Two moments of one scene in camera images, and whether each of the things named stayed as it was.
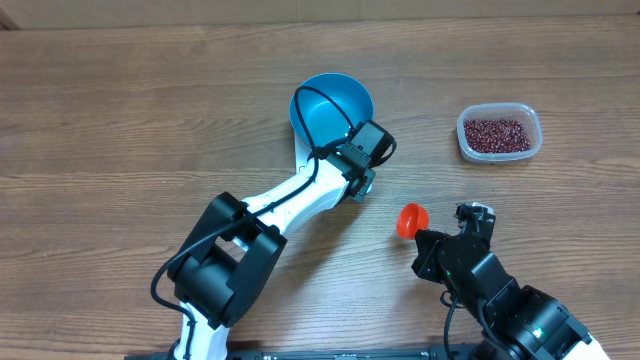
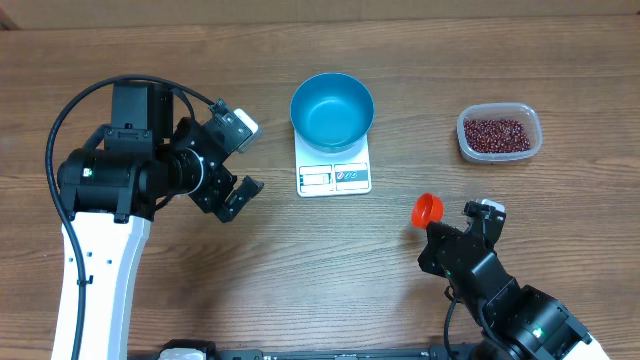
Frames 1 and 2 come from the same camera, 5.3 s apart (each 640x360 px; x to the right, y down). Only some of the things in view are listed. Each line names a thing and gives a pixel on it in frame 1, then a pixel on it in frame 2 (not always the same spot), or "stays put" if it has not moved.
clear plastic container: x=498 y=132 stays put
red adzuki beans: x=496 y=135 stays put
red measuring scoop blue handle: x=412 y=217 → x=427 y=208
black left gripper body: x=370 y=175 → x=213 y=189
